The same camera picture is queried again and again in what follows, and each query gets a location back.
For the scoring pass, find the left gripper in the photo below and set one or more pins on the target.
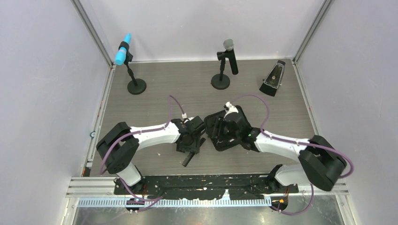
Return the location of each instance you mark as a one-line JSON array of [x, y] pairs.
[[194, 147]]

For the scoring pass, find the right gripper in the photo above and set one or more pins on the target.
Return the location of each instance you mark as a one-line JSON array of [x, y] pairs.
[[224, 123]]

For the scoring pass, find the black zipper tool case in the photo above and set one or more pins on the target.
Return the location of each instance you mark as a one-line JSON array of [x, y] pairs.
[[213, 124]]

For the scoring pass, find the black comb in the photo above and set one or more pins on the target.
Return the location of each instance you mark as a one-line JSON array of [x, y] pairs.
[[192, 154]]

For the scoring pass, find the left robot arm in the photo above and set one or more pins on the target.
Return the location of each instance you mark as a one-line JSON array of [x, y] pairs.
[[118, 147]]

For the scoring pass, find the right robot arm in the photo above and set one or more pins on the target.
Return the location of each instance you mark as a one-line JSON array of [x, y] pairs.
[[319, 163]]

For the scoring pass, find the right black microphone stand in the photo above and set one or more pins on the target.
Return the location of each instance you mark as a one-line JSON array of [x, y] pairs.
[[221, 81]]

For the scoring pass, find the black microphone stand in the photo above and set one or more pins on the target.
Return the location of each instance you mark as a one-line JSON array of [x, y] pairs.
[[135, 86], [221, 81]]

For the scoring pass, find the black metronome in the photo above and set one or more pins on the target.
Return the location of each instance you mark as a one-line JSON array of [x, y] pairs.
[[272, 82]]

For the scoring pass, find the left black microphone stand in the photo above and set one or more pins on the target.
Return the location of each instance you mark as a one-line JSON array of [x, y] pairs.
[[135, 86]]

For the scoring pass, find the black grey microphone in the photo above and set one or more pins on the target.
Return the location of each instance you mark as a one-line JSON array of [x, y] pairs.
[[228, 45]]

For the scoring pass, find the blue microphone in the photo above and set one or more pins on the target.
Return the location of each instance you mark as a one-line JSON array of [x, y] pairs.
[[123, 55]]

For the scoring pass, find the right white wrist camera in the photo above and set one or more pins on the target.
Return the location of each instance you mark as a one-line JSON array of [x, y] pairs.
[[229, 109]]

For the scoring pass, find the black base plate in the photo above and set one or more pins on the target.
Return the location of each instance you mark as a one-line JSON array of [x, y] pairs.
[[206, 187]]

